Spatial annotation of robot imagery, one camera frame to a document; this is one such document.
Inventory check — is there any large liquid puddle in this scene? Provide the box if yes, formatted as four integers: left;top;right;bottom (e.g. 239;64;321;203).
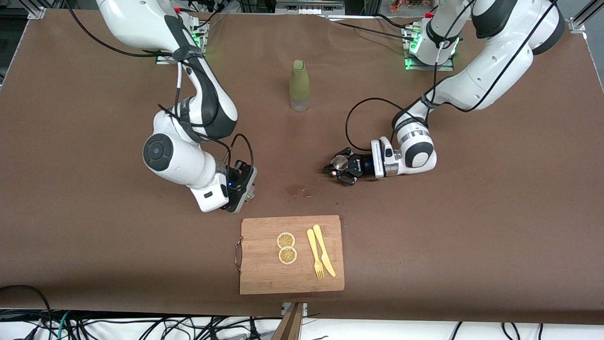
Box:
285;183;314;199

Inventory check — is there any yellow plastic fork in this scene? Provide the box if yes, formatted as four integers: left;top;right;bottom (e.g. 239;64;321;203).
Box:
307;229;325;280

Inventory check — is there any yellow plastic knife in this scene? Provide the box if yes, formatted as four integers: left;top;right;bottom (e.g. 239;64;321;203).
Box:
313;224;336;278

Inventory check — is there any glass bottle with green sleeve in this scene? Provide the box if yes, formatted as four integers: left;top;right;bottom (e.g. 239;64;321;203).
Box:
289;59;311;112

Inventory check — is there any brown table cover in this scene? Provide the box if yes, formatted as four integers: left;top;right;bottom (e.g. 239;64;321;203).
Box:
0;8;604;326

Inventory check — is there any grey metal box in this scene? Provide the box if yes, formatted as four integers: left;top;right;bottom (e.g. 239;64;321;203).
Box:
276;0;346;16

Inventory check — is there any orange background object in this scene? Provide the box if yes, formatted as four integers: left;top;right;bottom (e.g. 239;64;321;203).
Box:
391;0;428;13

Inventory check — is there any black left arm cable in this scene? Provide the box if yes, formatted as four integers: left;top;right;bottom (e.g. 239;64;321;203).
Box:
345;0;560;152

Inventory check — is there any wooden cutting board with handle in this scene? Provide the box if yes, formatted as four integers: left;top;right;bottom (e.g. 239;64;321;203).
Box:
235;215;345;296

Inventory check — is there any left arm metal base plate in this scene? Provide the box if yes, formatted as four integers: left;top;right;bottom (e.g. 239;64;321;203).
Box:
403;26;456;72

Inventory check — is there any long black table cable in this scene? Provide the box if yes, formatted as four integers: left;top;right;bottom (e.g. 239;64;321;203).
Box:
326;16;418;42

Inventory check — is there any metal stand bracket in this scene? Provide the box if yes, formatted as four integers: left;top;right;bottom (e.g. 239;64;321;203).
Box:
282;302;309;318

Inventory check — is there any short black table cable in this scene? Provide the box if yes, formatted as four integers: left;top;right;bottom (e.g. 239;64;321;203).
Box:
375;13;409;29

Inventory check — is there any camera stand post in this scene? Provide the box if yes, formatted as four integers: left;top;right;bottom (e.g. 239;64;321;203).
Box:
272;303;304;340

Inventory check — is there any black looped floor cable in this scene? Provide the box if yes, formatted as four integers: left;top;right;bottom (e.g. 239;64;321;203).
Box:
0;285;53;340

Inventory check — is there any teal cable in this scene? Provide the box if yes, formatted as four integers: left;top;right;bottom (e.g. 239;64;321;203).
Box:
45;312;71;340

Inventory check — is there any aluminium frame profile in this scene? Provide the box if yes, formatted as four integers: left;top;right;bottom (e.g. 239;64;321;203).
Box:
569;0;604;34
19;0;48;20

